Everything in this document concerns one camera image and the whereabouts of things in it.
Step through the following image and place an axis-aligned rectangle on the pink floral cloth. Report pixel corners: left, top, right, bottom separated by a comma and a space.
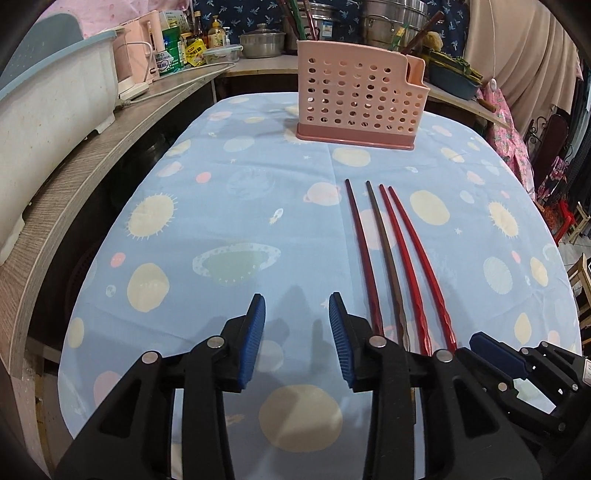
480, 83, 536, 195

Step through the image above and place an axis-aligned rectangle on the white tub with blue rim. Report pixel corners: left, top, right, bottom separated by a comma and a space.
0, 27, 126, 266

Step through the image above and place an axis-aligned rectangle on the glass container with lid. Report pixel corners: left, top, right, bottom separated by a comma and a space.
202, 45, 243, 65

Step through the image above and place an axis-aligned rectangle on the white power strip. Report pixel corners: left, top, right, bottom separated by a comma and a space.
117, 83, 151, 100

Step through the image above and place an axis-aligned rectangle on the blue-green basin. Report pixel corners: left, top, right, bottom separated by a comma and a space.
427, 51, 483, 100

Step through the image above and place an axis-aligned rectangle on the steel pot with lid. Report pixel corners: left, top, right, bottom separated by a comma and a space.
239, 25, 287, 59

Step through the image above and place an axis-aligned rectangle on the brown chopstick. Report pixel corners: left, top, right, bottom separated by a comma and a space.
366, 181, 416, 354

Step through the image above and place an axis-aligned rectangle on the grey-green perforated lid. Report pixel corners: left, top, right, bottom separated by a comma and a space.
0, 13, 84, 90

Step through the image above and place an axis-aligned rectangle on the yellow snack packet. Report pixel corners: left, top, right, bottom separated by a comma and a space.
185, 37, 207, 68

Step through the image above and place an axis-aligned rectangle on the pink perforated utensil basket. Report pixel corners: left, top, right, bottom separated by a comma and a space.
295, 39, 431, 152

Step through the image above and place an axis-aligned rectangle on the beige curtain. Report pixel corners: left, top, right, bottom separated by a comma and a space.
464, 0, 580, 134

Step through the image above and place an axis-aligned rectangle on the bright red chopstick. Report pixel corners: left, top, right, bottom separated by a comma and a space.
389, 186, 460, 352
379, 184, 435, 356

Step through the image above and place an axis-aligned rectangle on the pink electric kettle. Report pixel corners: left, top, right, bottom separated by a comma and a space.
113, 10, 162, 100

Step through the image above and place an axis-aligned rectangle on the maroon chopstick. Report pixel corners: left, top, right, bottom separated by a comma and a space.
405, 11, 445, 52
277, 0, 298, 41
344, 179, 385, 340
300, 0, 320, 41

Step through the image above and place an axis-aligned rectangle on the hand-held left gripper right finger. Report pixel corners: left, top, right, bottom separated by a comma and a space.
328, 292, 543, 480

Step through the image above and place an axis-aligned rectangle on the steel rice cooker pot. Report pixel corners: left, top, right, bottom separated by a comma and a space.
284, 0, 345, 52

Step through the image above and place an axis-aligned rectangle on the dark blue patterned cloth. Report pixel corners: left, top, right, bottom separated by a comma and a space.
194, 0, 467, 47

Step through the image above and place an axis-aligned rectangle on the pink dotted cloth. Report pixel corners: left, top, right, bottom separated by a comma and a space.
37, 0, 195, 35

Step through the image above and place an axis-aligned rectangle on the grey wooden shelf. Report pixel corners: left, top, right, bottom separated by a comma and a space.
0, 55, 301, 379

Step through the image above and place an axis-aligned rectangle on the steel steamer pot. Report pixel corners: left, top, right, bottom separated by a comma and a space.
360, 0, 432, 56

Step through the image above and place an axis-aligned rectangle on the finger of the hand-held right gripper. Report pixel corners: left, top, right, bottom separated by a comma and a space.
519, 342, 585, 393
468, 332, 557, 416

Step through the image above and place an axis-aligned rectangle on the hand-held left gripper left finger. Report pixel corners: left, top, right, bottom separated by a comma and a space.
55, 293, 267, 480

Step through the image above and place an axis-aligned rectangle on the black metal chair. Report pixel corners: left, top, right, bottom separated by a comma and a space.
526, 113, 575, 204

